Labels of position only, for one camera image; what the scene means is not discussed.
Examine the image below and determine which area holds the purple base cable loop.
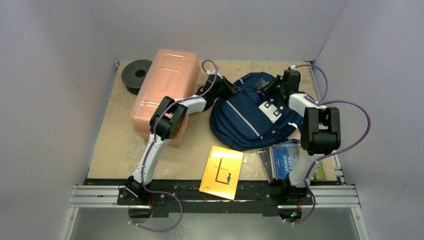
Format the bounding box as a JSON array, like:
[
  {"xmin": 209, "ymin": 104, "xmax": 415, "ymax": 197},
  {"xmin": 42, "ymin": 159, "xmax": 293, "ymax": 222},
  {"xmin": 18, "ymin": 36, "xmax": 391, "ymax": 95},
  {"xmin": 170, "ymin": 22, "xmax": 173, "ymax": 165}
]
[{"xmin": 128, "ymin": 192, "xmax": 184, "ymax": 233}]

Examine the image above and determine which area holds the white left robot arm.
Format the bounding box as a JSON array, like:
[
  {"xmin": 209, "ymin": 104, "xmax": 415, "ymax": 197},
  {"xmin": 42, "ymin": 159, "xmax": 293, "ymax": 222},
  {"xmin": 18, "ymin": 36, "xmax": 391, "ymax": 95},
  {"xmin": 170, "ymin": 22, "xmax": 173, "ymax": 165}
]
[{"xmin": 125, "ymin": 73, "xmax": 240, "ymax": 205}]

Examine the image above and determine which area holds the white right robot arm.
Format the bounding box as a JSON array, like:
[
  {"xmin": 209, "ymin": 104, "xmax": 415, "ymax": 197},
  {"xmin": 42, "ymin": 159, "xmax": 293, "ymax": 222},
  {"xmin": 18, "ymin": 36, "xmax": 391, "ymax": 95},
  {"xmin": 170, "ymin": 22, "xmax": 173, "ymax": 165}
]
[{"xmin": 258, "ymin": 65, "xmax": 341, "ymax": 204}]

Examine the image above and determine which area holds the aluminium frame rail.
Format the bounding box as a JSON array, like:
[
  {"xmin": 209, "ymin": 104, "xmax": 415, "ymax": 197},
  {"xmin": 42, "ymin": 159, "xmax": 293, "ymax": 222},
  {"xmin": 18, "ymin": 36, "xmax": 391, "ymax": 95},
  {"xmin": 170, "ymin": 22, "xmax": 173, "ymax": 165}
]
[{"xmin": 310, "ymin": 185, "xmax": 361, "ymax": 208}]

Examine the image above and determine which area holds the navy blue student backpack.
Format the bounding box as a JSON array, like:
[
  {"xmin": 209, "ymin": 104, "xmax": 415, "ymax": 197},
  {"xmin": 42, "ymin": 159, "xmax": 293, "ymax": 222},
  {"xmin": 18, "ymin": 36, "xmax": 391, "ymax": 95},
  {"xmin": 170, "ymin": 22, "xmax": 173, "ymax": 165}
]
[{"xmin": 209, "ymin": 72, "xmax": 303, "ymax": 151}]

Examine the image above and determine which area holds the black filament spool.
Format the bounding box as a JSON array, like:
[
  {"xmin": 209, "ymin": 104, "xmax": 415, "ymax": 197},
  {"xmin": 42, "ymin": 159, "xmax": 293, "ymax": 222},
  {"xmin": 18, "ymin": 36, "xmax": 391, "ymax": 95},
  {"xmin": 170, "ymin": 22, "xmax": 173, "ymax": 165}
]
[{"xmin": 121, "ymin": 59, "xmax": 153, "ymax": 95}]

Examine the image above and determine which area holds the pink translucent storage box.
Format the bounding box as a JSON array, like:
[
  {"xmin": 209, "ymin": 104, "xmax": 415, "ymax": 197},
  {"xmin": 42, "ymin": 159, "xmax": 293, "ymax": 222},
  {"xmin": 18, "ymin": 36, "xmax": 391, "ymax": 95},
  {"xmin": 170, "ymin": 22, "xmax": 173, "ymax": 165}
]
[{"xmin": 130, "ymin": 48, "xmax": 200, "ymax": 142}]

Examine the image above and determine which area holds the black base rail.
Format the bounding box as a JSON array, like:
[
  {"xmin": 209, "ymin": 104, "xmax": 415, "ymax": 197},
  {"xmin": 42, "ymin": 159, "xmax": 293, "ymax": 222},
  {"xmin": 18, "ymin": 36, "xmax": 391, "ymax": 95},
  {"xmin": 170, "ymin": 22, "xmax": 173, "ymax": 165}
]
[{"xmin": 83, "ymin": 178, "xmax": 341, "ymax": 218}]

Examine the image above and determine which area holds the blue Animal Farm book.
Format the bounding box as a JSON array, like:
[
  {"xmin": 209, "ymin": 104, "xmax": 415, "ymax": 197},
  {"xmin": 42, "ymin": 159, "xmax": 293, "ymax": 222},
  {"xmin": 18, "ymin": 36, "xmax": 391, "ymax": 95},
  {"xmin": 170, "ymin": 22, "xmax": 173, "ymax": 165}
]
[{"xmin": 269, "ymin": 142, "xmax": 303, "ymax": 180}]

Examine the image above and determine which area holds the yellow book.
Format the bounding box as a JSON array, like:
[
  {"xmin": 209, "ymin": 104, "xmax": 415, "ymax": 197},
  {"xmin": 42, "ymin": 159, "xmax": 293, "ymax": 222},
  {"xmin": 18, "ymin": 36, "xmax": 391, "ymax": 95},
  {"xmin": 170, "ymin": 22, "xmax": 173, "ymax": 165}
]
[{"xmin": 199, "ymin": 145, "xmax": 244, "ymax": 200}]

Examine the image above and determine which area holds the dark book under blue book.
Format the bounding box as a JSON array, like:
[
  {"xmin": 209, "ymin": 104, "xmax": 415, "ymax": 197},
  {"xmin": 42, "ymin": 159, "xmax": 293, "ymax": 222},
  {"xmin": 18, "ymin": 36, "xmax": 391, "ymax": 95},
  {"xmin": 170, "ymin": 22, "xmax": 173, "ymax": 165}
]
[{"xmin": 256, "ymin": 147, "xmax": 276, "ymax": 184}]

